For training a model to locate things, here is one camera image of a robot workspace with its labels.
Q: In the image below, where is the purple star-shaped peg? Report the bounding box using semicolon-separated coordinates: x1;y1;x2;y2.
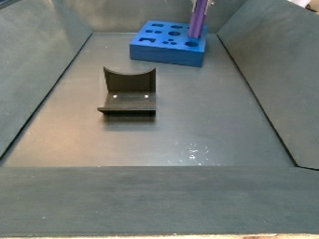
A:
188;0;210;38

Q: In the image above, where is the blue foam shape board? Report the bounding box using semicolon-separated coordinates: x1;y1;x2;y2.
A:
129;21;206;67

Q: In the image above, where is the black curved holder bracket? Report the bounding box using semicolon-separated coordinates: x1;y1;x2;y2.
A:
97;68;156;115

